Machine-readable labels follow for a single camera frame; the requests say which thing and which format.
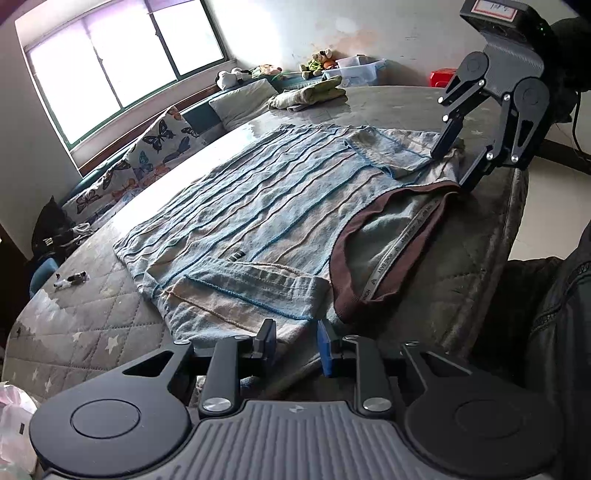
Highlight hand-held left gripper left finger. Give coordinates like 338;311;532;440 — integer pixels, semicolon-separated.
117;318;278;415

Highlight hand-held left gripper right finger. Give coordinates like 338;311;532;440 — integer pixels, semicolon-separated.
316;319;474;415

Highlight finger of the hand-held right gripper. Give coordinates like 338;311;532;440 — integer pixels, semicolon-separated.
430;76;489;160
457;91;542;193

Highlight blue striped shirt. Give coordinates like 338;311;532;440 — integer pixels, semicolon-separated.
113;122;467;352

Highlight folded pale yellow clothes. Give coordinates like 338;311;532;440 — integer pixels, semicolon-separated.
268;76;348;112

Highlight red stool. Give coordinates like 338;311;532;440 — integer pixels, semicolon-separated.
429;68;459;89

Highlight clear plastic storage box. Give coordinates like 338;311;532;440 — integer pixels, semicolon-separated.
321;59;387;88

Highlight grey quilted star table cover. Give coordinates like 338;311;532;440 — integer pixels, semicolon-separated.
4;85;530;403

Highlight person's dark jacket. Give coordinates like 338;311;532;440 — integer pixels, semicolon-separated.
471;226;591;480

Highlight marker pen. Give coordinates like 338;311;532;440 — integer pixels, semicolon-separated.
53;272;89;289

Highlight grey pillow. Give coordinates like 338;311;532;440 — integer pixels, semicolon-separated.
209;78;279;133

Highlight black and white clothing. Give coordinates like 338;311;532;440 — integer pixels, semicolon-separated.
69;222;99;241

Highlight square butterfly print pillow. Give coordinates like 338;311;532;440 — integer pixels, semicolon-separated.
127;105;205;184

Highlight long butterfly print cushion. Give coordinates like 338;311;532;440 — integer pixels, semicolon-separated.
62;157;139;223

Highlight white plush toy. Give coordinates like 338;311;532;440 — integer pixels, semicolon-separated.
216;68;253;91

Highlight blue sofa bench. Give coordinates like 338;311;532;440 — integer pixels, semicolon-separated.
60;69;342;219

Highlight blue stool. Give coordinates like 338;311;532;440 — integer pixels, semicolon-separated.
28;257;60;297

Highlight black bag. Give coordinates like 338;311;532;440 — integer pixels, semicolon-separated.
31;196;77;260

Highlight pink white plastic bag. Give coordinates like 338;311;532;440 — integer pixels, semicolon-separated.
0;381;40;475

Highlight green framed window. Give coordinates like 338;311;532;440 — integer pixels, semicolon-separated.
14;0;232;154

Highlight black cable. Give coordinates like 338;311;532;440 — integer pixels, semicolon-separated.
570;88;591;163

